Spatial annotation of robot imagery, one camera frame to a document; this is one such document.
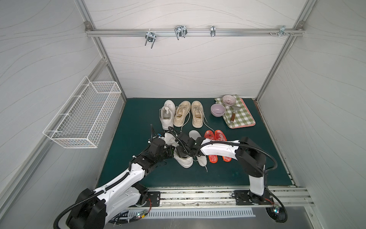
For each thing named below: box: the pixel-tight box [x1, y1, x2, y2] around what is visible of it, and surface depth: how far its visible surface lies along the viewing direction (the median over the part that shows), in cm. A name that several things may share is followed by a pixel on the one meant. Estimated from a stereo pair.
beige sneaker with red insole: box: [191, 100, 204, 129], surface depth 106 cm
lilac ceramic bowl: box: [210, 103, 226, 118], surface depth 110 cm
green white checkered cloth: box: [214, 94, 255, 128], surface depth 113 cm
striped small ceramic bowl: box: [222, 94, 237, 107], surface depth 118 cm
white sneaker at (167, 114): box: [159, 99, 176, 131], surface depth 103 cm
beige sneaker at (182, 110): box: [173, 100, 192, 128], surface depth 106 cm
